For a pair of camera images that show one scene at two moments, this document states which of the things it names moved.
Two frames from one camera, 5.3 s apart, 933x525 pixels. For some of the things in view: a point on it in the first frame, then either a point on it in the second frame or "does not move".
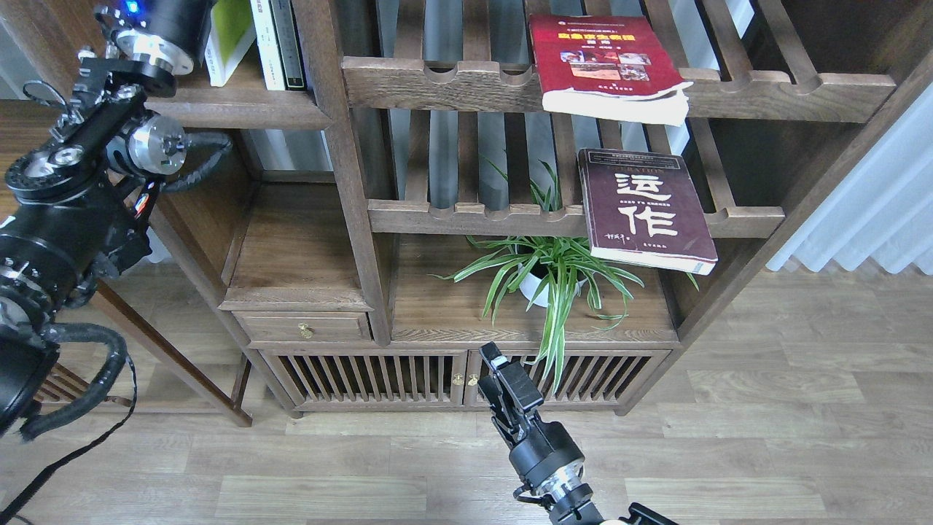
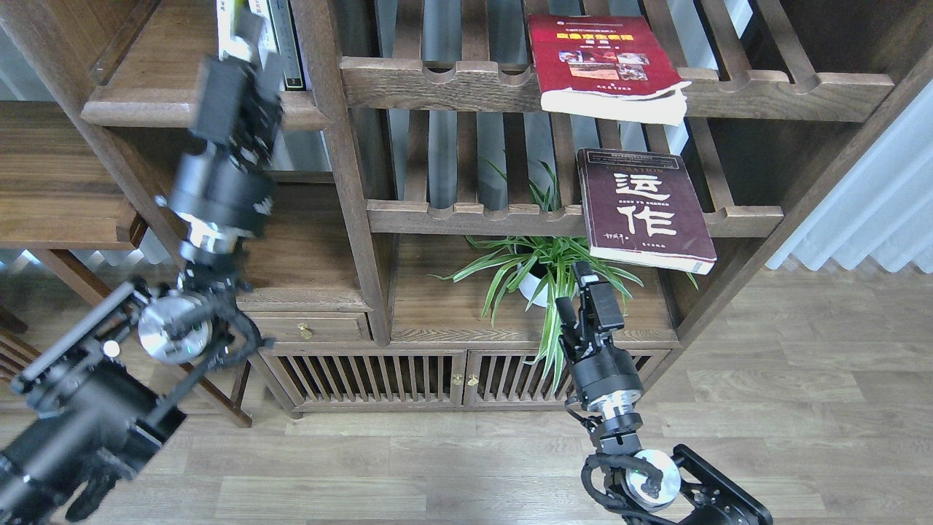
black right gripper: [545, 454] → [605, 374]
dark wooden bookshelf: [439, 208] does not move
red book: [606, 68] does not move
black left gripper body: [170, 34] → [223, 189]
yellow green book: [232, 32] does not move
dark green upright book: [288, 44] does not move
